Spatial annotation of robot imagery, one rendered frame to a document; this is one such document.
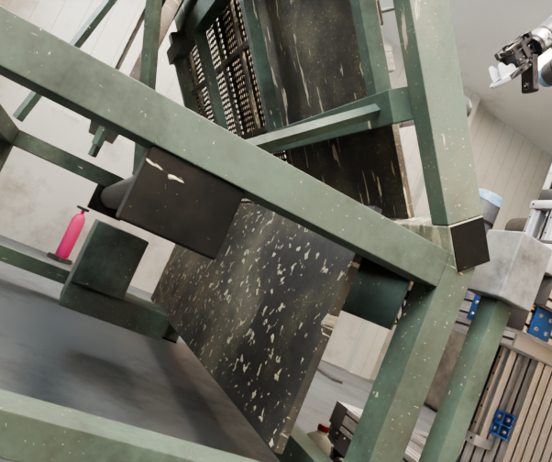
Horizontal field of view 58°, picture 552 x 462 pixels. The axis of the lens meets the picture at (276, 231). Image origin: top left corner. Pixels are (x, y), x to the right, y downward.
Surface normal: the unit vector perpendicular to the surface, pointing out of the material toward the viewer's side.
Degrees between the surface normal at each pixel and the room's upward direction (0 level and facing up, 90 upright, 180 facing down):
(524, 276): 90
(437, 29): 90
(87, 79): 90
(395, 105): 90
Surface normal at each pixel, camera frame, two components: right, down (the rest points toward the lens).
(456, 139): 0.38, 0.05
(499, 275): -0.84, -0.41
